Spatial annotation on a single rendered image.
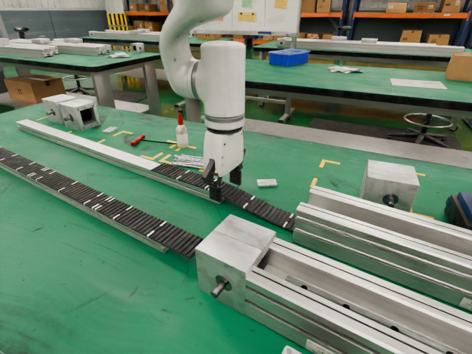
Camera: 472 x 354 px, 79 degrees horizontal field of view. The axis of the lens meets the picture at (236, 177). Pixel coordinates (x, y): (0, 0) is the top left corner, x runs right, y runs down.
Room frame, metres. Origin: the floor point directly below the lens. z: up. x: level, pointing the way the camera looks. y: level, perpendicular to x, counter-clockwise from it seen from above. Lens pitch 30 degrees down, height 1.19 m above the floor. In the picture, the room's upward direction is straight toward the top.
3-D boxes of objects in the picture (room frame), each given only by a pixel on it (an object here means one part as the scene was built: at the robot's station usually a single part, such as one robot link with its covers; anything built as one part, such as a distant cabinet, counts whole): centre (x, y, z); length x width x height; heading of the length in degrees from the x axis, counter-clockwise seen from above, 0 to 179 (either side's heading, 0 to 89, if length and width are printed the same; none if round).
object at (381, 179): (0.55, -0.34, 0.83); 0.11 x 0.10 x 0.10; 159
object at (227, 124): (0.58, 0.02, 0.99); 0.09 x 0.08 x 0.03; 148
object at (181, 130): (0.91, 0.18, 0.84); 0.04 x 0.04 x 0.12
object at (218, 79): (0.58, 0.03, 1.07); 0.09 x 0.08 x 0.13; 67
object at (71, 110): (1.10, 0.62, 0.83); 0.11 x 0.10 x 0.10; 150
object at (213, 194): (0.54, 0.05, 0.84); 0.03 x 0.03 x 0.07; 58
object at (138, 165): (0.84, 0.44, 0.79); 0.96 x 0.04 x 0.03; 58
